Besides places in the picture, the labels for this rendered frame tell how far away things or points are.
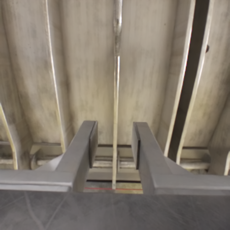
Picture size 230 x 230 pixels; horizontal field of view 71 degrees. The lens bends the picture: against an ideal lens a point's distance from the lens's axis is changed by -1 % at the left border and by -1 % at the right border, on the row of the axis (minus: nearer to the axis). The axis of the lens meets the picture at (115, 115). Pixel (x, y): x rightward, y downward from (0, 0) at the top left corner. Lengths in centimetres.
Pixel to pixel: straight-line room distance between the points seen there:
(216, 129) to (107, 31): 25
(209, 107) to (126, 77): 15
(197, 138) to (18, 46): 34
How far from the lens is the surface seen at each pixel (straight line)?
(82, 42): 26
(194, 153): 38
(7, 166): 44
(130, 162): 33
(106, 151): 35
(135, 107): 27
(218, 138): 34
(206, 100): 30
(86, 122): 15
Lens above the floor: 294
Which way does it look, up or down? 73 degrees down
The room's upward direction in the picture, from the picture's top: 177 degrees counter-clockwise
